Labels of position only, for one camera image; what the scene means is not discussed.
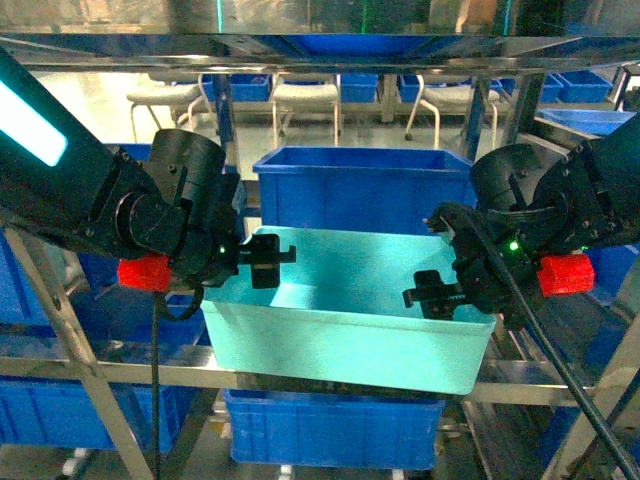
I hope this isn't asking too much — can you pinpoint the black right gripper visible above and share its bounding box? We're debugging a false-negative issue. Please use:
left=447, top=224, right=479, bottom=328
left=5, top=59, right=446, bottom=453
left=402, top=202, right=544, bottom=330

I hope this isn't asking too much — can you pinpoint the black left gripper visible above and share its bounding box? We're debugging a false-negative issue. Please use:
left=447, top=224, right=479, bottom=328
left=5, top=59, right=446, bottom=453
left=170, top=174, right=297, bottom=289

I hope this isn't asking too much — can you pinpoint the light turquoise plastic bin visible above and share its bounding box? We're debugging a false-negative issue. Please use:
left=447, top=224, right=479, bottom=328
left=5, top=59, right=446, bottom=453
left=202, top=226, right=496, bottom=395

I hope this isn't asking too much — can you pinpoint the blue bin lower shelf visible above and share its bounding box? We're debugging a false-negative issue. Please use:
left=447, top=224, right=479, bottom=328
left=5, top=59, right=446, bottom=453
left=223, top=390, right=446, bottom=470

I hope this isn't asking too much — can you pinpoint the red block left wrist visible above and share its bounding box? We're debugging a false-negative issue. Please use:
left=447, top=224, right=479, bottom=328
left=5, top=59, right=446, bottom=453
left=117, top=254, right=172, bottom=293

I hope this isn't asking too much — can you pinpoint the red block wrist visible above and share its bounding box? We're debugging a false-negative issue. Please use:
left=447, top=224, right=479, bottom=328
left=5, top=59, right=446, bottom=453
left=117, top=254, right=172, bottom=293
left=537, top=253, right=596, bottom=297

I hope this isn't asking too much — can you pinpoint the blue bin behind turquoise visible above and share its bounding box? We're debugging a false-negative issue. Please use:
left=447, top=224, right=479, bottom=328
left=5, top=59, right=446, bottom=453
left=253, top=146, right=476, bottom=235

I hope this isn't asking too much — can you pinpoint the red block right wrist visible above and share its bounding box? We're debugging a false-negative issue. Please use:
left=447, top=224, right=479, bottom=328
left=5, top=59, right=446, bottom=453
left=537, top=253, right=596, bottom=297

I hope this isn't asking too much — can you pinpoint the grey office chair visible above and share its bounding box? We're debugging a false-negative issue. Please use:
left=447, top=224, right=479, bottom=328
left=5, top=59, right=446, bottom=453
left=269, top=73, right=342, bottom=147

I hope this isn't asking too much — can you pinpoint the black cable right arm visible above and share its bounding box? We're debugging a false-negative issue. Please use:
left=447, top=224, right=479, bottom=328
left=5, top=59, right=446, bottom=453
left=449, top=204, right=636, bottom=480

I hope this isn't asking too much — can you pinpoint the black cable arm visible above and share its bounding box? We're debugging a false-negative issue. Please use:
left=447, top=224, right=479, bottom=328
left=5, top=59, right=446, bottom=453
left=149, top=284, right=205, bottom=480
left=449, top=204, right=636, bottom=480

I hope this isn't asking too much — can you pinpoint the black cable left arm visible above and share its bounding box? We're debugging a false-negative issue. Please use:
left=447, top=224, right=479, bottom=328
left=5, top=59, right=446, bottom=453
left=149, top=284, right=205, bottom=480

